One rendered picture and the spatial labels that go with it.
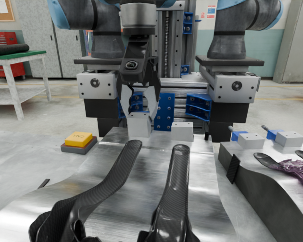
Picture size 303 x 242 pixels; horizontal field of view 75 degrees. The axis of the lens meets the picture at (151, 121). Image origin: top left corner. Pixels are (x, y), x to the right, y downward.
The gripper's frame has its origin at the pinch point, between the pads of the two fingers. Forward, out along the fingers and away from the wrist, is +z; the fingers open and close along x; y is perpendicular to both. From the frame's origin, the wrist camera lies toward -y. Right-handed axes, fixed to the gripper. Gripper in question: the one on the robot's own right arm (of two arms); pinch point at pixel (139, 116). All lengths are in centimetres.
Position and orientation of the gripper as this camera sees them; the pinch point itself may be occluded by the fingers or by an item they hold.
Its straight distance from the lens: 49.3
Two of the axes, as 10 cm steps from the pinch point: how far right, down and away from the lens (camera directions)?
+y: 2.0, -3.9, 9.0
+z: 0.1, 9.2, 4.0
